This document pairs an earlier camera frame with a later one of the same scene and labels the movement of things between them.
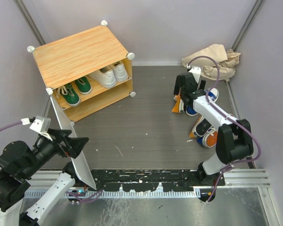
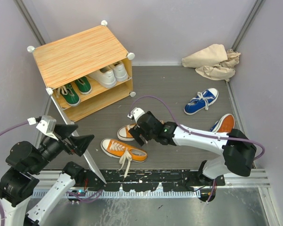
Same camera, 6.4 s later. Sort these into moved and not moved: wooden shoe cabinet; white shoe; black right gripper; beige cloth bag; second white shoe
Moved: black right gripper
Not moved: white shoe; beige cloth bag; wooden shoe cabinet; second white shoe
